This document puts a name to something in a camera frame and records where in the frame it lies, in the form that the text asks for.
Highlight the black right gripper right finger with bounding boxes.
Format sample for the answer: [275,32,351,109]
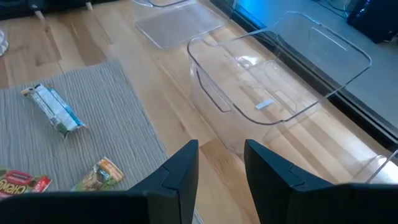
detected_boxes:
[244,139,398,224]

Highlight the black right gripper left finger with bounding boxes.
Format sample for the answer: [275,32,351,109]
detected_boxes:
[0,139,200,224]

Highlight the red green Chewy granola bar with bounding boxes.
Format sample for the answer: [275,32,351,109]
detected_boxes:
[0,167,53,200]

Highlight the clear plastic bin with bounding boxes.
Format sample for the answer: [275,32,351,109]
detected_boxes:
[186,11,373,158]
[349,149,398,185]
[132,0,229,50]

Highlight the grey woven placemat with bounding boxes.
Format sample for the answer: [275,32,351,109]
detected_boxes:
[0,58,205,224]

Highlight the black equipment box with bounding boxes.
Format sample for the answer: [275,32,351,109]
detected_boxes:
[346,0,398,45]

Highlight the small green potted plant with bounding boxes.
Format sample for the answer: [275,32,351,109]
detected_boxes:
[0,29,9,57]

